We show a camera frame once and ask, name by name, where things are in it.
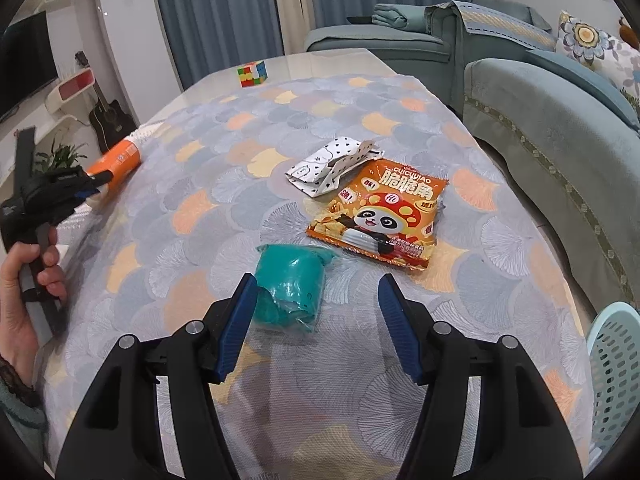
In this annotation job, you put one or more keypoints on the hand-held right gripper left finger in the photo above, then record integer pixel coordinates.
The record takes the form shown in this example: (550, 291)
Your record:
(235, 335)

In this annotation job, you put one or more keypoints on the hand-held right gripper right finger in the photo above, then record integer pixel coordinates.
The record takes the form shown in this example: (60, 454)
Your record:
(400, 335)

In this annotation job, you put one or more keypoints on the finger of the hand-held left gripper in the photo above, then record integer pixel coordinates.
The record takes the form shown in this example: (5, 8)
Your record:
(97, 177)
(87, 195)

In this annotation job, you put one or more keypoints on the orange white bottle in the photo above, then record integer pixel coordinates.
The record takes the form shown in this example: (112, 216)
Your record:
(117, 162)

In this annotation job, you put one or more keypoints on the teal plastic bag roll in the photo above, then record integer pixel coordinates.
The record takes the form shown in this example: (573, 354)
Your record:
(290, 290)

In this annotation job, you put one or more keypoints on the light blue plastic basket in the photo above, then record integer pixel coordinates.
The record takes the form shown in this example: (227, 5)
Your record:
(617, 375)

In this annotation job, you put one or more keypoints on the person's left forearm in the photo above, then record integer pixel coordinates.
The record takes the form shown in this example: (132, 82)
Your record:
(17, 410)

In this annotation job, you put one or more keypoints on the person's left hand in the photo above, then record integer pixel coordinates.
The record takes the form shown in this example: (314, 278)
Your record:
(20, 310)

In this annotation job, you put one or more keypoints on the green potted plant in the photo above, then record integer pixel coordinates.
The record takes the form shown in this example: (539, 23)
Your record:
(60, 160)

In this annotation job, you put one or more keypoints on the black acoustic guitar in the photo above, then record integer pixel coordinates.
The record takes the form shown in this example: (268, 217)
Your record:
(107, 117)

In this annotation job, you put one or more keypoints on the orange snack packet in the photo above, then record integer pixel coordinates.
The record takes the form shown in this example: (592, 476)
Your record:
(380, 215)

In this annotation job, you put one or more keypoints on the black television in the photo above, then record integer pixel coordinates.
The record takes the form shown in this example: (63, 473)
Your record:
(25, 65)

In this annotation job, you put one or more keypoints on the white refrigerator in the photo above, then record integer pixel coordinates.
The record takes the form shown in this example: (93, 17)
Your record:
(137, 40)

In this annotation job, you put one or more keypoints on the white black-dotted paper carton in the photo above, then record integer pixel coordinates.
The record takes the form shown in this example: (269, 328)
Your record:
(325, 167)

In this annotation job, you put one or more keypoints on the colourful puzzle cube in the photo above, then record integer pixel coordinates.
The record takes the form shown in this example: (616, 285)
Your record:
(251, 74)

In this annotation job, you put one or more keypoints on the blue embroidered sofa cover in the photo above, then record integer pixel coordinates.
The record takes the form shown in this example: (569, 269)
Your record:
(560, 150)

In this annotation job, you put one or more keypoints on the blue fabric sofa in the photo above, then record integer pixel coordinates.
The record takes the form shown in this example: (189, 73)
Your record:
(525, 110)

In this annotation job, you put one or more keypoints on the cream curtain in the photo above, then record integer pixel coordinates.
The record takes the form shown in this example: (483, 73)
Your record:
(292, 5)

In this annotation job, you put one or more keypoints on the black remote control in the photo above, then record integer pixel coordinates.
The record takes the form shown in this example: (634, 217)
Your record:
(361, 19)

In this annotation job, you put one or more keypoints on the blue pillow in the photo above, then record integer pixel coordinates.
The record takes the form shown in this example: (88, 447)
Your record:
(585, 85)

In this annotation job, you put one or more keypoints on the folded blue blanket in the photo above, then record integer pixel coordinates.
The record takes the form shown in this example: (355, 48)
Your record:
(397, 15)

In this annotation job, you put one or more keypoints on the blue quilted backrest cover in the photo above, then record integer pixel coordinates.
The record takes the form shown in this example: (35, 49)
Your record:
(495, 22)

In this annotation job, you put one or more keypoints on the floral cushion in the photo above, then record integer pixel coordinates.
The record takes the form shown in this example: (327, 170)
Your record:
(595, 45)

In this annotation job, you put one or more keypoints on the white red wall shelf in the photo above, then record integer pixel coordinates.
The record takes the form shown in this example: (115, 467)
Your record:
(72, 90)

